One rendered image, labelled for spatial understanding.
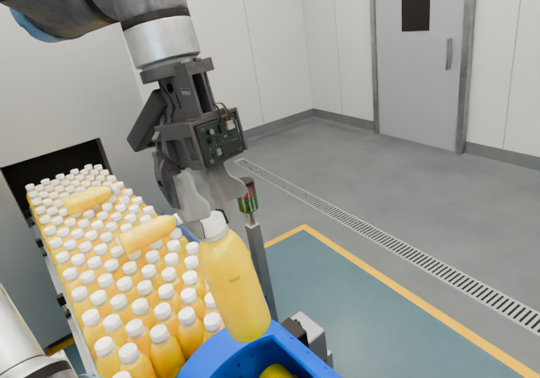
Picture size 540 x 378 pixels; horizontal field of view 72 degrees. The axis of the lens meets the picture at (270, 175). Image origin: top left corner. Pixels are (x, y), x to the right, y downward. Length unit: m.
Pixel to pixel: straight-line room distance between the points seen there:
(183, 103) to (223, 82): 4.86
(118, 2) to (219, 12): 4.84
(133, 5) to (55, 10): 0.09
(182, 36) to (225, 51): 4.85
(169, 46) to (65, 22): 0.13
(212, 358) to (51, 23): 0.53
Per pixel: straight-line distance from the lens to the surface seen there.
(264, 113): 5.64
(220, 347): 0.69
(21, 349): 0.56
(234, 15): 5.35
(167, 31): 0.42
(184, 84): 0.41
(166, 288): 1.06
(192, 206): 0.45
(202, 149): 0.40
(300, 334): 0.99
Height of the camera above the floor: 1.73
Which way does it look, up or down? 24 degrees down
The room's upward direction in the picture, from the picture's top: 9 degrees counter-clockwise
